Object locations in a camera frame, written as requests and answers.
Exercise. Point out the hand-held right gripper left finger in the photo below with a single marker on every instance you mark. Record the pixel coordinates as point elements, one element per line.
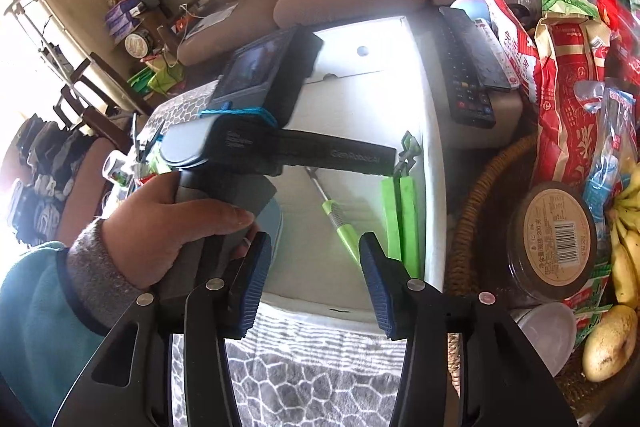
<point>250,287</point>

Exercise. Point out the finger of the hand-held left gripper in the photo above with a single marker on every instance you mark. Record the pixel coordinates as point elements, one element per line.
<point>340,154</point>

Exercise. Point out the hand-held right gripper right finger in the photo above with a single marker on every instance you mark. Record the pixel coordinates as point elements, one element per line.
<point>380,287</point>

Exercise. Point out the white cardboard box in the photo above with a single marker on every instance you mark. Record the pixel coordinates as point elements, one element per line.
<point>370,107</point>

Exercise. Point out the green plastic clip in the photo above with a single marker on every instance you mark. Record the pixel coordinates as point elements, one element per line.
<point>402,217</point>

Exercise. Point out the person's left forearm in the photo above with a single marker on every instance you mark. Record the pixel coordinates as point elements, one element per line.
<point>45,307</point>

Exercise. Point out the person's left hand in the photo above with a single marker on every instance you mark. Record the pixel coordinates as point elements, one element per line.
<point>150,227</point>

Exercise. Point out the green plastic bag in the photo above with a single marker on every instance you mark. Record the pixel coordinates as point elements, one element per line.
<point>160,79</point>

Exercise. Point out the patterned grey blanket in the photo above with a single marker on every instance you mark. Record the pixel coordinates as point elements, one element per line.
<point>300,382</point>

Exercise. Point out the clear plastic cup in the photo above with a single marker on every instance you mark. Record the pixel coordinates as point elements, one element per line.
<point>117,168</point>

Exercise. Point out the wicker basket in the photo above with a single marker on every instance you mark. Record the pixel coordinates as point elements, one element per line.
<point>480,207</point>

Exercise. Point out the black remote control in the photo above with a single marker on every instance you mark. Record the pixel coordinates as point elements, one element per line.
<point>465,92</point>
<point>482,57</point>

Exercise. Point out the round white clock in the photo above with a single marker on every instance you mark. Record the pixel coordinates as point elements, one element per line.
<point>136,44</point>

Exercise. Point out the wooden chair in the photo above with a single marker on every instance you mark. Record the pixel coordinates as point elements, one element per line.
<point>95,97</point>

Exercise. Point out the white plastic lid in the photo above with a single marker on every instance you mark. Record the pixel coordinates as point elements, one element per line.
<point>545,337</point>

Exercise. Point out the brown round labelled tub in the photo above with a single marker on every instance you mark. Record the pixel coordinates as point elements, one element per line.
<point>552,242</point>

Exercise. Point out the light blue bowl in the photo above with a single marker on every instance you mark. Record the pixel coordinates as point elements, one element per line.
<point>470,9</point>

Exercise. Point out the white red snack bag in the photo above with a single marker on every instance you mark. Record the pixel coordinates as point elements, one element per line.
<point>510,37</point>

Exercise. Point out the red gold snack bag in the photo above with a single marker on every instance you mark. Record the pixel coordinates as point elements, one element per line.
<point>565,107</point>

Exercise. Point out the yellow mango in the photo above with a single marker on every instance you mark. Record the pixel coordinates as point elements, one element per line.
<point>607,342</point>

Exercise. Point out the bunch of yellow bananas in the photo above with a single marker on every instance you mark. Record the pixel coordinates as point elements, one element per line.
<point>625,257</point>

